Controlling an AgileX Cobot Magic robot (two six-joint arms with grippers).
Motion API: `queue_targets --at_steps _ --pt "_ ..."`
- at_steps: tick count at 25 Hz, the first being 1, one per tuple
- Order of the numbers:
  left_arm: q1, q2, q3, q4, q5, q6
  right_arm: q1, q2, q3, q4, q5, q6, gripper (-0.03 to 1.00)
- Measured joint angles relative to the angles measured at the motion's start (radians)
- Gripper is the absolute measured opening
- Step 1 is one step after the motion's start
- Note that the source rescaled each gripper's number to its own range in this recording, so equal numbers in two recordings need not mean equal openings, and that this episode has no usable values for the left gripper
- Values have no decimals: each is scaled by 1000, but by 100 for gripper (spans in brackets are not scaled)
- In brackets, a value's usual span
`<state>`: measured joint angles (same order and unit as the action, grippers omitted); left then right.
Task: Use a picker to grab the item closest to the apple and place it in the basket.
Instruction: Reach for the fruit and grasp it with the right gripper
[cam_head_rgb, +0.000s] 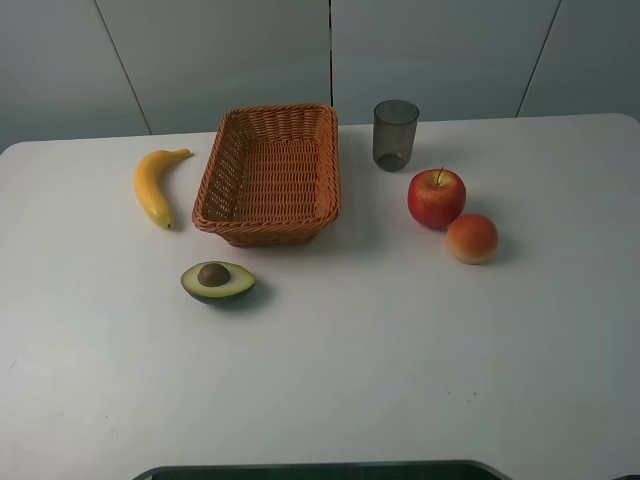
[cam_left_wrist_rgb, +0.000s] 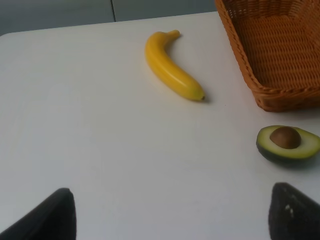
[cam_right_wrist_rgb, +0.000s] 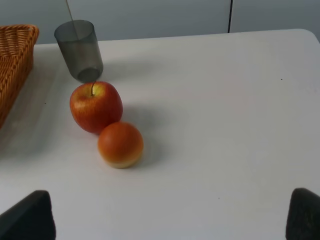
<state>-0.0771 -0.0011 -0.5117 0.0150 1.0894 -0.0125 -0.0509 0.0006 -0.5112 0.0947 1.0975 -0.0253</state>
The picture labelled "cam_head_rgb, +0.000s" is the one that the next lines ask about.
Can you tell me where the orange peach fruit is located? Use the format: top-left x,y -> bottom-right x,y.
446,214 -> 499,265

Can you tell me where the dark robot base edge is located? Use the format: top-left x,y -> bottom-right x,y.
136,460 -> 508,480

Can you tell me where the orange wicker basket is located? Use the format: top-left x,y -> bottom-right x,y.
192,104 -> 341,247

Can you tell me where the halved avocado with pit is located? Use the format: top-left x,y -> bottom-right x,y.
180,261 -> 256,305

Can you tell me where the red apple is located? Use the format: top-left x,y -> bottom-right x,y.
407,168 -> 466,230

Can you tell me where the grey translucent plastic cup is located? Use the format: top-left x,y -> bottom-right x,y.
372,99 -> 420,172

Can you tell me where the yellow banana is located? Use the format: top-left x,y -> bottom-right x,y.
133,149 -> 192,230

